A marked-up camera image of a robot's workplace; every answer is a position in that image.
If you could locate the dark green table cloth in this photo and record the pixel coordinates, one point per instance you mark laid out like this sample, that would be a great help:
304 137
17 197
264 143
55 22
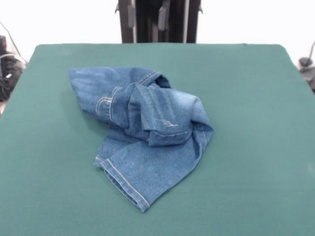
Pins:
246 147

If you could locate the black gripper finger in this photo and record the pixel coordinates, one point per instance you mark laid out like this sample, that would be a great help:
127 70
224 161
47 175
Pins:
163 17
131 14

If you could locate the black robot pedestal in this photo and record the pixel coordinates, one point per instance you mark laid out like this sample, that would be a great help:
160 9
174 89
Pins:
147 24

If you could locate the blue denim jeans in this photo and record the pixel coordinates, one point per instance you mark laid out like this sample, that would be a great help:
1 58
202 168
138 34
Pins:
147 167

